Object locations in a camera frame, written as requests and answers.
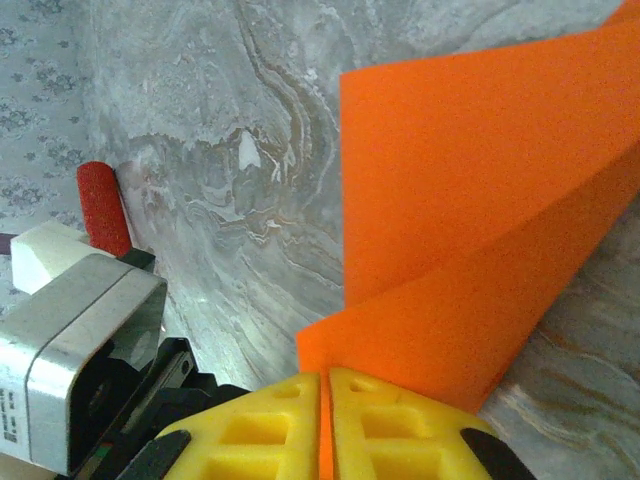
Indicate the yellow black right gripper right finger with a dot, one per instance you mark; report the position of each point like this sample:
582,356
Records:
400,440

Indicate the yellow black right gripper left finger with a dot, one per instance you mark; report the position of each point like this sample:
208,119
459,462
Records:
250,435

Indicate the orange paper sheet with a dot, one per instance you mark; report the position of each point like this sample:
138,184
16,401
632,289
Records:
450,200

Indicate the red textured cylinder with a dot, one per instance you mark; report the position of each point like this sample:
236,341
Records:
102,210

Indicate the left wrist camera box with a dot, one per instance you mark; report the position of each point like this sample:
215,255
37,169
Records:
75,310

